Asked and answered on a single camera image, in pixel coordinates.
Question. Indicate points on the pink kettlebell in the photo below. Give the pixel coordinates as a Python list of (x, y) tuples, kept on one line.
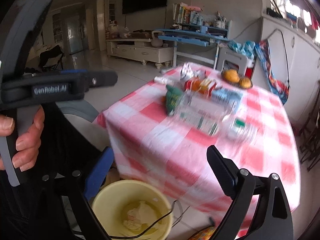
[(156, 41)]

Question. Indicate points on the orange fruit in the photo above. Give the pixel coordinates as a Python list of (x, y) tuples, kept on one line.
[(245, 83), (231, 75)]

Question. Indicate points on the white plastic stool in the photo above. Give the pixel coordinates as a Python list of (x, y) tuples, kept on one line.
[(230, 56)]

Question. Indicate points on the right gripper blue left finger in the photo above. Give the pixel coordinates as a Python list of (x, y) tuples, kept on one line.
[(97, 176)]

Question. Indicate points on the row of books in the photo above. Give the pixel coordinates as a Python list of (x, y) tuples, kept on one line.
[(186, 14)]

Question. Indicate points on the white window cabinet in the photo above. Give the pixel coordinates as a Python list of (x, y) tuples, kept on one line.
[(294, 58)]

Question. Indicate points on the orange fruit right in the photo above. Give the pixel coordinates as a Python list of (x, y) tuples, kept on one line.
[(245, 83)]

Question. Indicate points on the white tissue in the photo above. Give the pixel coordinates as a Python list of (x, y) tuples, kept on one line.
[(164, 80)]

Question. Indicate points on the white TV cabinet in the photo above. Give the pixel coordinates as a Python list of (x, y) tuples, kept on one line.
[(140, 50)]

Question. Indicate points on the blue study desk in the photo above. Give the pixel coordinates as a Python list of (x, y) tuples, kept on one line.
[(196, 35)]

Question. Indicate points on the black folding chair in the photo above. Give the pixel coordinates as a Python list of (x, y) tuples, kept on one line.
[(51, 60)]

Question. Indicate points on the light blue crumpled cloth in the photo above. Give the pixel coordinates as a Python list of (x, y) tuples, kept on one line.
[(247, 48)]

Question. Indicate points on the red white checkered tablecloth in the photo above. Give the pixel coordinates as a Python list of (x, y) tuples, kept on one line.
[(153, 147)]

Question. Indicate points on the light blue milk carton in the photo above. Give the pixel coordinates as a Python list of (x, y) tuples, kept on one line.
[(227, 97)]

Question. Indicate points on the dark fruit bowl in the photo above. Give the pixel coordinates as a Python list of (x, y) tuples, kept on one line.
[(234, 84)]

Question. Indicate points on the orange fruit left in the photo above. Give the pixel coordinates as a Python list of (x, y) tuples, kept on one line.
[(231, 75)]

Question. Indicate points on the yellow plastic trash bucket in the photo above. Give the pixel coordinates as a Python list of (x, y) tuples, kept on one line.
[(131, 209)]

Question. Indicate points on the red white snack wrapper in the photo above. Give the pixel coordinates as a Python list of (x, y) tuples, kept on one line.
[(197, 80)]

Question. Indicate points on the person's left hand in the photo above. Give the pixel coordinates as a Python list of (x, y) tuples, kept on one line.
[(28, 144)]

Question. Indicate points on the colourful hanging bag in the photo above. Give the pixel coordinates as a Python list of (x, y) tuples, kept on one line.
[(276, 86)]

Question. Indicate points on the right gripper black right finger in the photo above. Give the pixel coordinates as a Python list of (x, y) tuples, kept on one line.
[(225, 171)]

